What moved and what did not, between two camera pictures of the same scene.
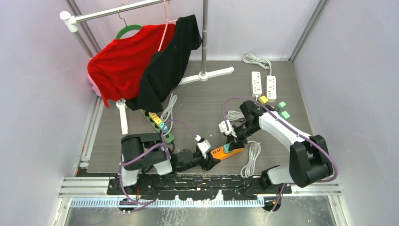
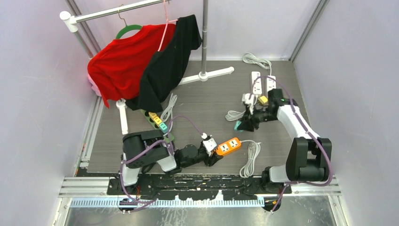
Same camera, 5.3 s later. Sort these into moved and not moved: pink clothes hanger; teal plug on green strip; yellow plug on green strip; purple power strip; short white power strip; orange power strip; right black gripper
Moved: orange power strip; right black gripper
Not moved: yellow plug on green strip; purple power strip; pink clothes hanger; teal plug on green strip; short white power strip
